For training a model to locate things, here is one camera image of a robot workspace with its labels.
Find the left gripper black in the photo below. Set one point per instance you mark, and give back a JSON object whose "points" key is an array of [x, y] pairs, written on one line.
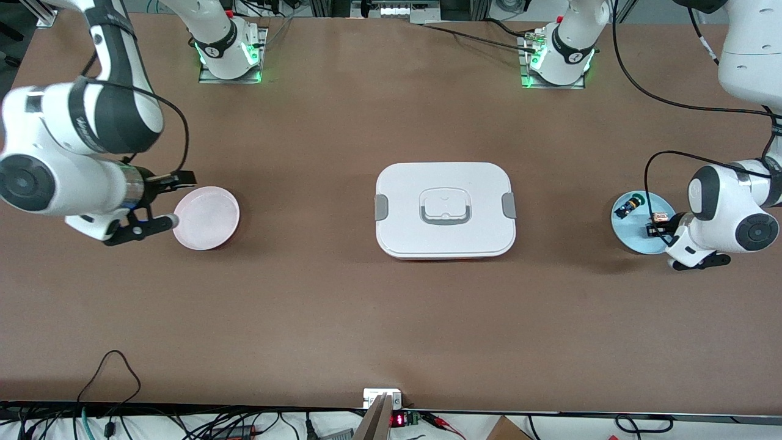
{"points": [[664, 228]]}

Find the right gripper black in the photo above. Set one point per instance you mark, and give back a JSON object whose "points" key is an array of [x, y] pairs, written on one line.
{"points": [[153, 185]]}

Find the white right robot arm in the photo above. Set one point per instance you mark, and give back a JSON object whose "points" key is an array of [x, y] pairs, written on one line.
{"points": [[49, 122]]}

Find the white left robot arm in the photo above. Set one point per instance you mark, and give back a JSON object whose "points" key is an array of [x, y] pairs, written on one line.
{"points": [[727, 208]]}

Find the white lidded storage box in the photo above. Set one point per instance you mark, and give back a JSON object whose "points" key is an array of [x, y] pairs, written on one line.
{"points": [[403, 232]]}

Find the light blue round plate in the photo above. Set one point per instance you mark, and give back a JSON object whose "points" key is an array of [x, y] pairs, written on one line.
{"points": [[629, 235]]}

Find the pale pink round plate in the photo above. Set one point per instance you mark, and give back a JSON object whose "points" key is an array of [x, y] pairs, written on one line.
{"points": [[204, 220]]}

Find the brown cardboard piece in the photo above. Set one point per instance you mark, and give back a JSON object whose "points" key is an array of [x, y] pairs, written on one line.
{"points": [[507, 431]]}

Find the red digit display module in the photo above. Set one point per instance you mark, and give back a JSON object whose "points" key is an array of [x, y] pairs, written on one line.
{"points": [[398, 420]]}

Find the green button blue switch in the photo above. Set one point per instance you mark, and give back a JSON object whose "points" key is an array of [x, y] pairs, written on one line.
{"points": [[624, 210]]}

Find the silver aluminium frame profile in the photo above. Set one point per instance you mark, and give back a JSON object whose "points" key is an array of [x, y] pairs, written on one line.
{"points": [[43, 15]]}

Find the grey camera post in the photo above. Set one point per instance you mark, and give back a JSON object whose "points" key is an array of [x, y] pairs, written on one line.
{"points": [[376, 425]]}

